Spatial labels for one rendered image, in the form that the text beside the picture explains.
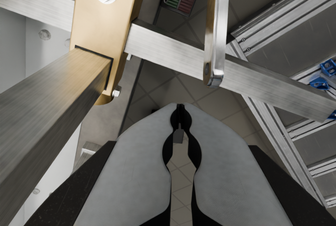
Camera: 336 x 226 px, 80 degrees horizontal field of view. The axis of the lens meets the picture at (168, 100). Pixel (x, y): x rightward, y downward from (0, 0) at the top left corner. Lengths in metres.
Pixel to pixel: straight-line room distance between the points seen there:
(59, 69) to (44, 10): 0.08
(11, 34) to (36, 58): 0.07
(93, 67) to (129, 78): 0.18
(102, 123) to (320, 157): 1.18
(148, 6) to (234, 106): 1.00
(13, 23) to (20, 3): 0.23
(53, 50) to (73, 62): 0.31
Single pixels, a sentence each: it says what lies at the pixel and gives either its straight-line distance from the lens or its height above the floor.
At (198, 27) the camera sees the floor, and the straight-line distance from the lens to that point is 1.04.
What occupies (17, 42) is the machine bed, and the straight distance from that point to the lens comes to 0.50.
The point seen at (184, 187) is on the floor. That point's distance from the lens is 1.70.
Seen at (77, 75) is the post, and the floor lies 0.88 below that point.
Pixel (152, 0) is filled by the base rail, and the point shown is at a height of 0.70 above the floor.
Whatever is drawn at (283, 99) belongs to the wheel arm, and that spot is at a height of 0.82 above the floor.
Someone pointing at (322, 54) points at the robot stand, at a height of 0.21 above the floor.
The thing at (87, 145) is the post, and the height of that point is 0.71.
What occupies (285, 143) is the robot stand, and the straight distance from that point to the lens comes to 1.19.
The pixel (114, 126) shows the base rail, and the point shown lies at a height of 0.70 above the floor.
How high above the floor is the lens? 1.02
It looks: 60 degrees down
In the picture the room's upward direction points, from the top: 175 degrees counter-clockwise
